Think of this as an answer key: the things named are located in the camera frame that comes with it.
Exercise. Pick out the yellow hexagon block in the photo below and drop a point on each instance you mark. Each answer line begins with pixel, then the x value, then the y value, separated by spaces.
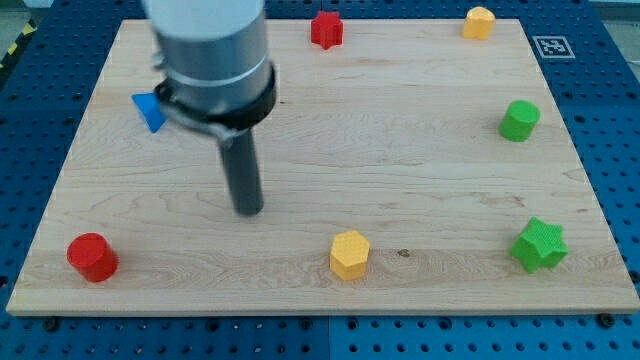
pixel 349 255

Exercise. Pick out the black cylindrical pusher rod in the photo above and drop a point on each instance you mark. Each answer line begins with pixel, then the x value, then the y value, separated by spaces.
pixel 242 174

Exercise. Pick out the blue triangle block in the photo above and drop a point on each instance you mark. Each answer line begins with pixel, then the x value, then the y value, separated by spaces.
pixel 149 110

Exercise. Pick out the wooden board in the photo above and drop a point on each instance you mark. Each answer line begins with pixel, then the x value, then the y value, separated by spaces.
pixel 393 134

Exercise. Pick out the red star block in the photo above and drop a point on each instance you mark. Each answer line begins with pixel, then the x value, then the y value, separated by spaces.
pixel 327 29

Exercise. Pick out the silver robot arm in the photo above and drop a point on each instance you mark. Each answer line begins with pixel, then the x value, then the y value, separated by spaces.
pixel 218 80

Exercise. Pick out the white fiducial marker tag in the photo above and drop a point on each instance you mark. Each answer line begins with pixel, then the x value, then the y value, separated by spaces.
pixel 553 47

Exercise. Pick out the green star block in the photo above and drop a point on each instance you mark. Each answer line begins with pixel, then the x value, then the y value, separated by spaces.
pixel 539 245

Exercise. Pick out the red cylinder block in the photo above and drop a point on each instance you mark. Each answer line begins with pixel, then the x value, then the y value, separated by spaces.
pixel 92 257

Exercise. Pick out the green cylinder block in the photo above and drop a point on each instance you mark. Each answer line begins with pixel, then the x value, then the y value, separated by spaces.
pixel 519 121

